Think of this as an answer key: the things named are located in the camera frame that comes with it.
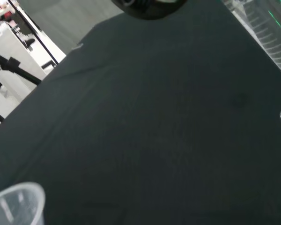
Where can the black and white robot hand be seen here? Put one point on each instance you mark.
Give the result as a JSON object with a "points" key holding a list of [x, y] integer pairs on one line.
{"points": [[147, 9]]}

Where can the black bench cloth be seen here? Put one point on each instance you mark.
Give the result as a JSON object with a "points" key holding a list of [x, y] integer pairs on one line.
{"points": [[142, 117]]}

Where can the pale cabinet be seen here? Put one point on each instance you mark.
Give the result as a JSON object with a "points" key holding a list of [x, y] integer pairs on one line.
{"points": [[11, 47]]}

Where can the clear plastic funnel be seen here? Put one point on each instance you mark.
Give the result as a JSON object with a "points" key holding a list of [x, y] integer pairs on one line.
{"points": [[16, 206]]}

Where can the black metal frame pole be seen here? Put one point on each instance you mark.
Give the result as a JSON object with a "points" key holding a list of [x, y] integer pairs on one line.
{"points": [[35, 32]]}

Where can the black camera tripod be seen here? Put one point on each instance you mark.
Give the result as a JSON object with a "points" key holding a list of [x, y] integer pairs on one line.
{"points": [[14, 66]]}

